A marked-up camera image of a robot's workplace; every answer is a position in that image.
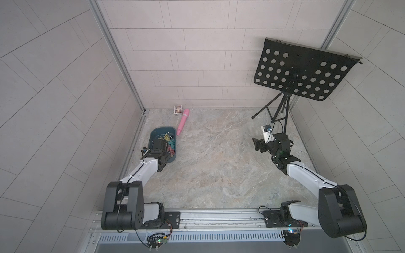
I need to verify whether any teal plastic storage box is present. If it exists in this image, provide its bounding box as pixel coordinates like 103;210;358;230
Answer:
148;126;176;163

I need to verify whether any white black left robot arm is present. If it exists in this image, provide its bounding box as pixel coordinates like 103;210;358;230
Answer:
101;139;171;231

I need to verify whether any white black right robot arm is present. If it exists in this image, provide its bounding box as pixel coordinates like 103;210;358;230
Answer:
253;133;367;238

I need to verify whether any binder clips pile in box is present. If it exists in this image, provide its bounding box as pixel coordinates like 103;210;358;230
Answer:
161;133;175;157

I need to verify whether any small card box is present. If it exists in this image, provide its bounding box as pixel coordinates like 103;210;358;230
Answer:
174;105;183;115

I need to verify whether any pink toy microphone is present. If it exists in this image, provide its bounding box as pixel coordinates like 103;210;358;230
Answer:
176;109;190;136

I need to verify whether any black music stand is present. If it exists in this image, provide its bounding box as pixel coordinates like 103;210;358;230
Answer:
254;38;361;131

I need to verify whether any left circuit board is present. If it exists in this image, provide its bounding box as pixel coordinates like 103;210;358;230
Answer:
147;233;168;250

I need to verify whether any circuit board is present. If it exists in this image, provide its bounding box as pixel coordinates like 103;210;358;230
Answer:
147;233;168;250
282;230;301;248

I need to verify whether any right circuit board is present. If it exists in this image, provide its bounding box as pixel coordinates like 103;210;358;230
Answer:
282;230;301;248

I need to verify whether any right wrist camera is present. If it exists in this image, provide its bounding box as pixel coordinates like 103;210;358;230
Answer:
262;124;274;143

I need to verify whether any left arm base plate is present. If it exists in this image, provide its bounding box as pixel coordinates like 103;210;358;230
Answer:
140;212;181;229

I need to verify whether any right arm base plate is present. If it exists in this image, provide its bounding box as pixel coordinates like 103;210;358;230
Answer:
262;210;309;229

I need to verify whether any aluminium mounting rail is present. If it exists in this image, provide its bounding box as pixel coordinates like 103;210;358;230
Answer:
88;208;353;234

